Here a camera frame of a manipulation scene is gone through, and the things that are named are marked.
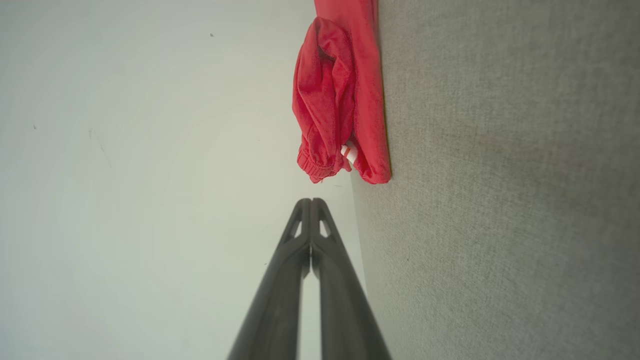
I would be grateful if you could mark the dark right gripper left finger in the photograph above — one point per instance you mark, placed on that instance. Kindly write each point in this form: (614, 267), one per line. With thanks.
(275, 310)

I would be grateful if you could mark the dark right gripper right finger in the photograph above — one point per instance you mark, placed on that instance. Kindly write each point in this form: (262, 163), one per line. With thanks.
(345, 310)

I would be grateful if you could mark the red white shorts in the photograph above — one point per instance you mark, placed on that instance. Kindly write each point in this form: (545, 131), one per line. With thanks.
(325, 100)

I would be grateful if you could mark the grey fabric sofa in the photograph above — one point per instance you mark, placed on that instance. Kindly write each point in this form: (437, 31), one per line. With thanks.
(500, 200)

